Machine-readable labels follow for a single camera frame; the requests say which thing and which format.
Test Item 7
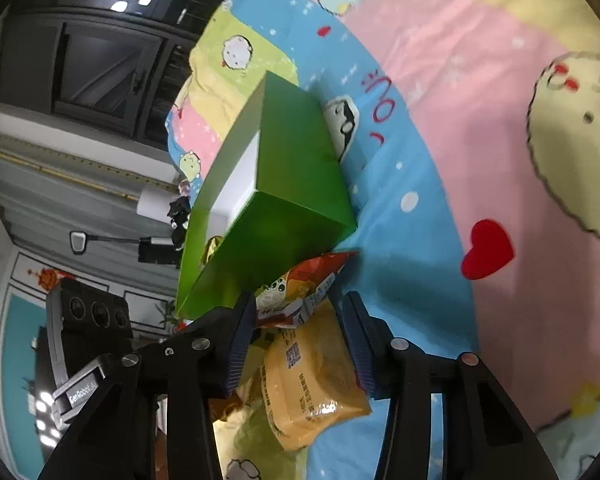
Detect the yellow pastry snack packet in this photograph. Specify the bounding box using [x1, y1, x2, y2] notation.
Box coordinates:
[261, 299, 370, 451]

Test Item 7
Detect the orange sunflower seed snack bag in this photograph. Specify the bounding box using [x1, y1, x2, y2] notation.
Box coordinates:
[256, 250, 358, 328]

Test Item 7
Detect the black stand with mirror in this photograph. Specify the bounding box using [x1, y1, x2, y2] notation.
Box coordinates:
[68, 228, 184, 267]

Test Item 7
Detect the white cylinder lamp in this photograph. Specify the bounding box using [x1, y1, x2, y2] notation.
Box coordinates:
[136, 185, 178, 223]

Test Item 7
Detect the gold wrapped snack in box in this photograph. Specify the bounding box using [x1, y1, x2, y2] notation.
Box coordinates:
[200, 235, 224, 268]

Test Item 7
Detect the green cardboard box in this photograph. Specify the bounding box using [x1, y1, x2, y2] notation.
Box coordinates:
[175, 73, 356, 320]

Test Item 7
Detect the colourful cartoon bedsheet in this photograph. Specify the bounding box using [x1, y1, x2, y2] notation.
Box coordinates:
[166, 0, 600, 479]

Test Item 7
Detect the dark window frame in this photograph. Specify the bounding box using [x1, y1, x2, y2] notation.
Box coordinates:
[0, 0, 222, 150]

